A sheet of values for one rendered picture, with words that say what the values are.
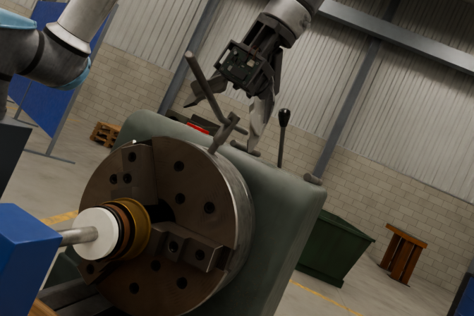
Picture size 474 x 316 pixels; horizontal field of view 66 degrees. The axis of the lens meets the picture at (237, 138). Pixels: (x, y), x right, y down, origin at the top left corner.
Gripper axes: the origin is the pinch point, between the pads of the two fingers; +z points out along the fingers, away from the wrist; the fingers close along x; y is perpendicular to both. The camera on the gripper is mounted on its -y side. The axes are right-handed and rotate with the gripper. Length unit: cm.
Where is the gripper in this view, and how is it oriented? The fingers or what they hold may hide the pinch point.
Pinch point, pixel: (215, 130)
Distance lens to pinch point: 64.1
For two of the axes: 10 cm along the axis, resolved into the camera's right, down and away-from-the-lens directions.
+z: -5.6, 8.3, 0.5
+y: -3.1, -1.6, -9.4
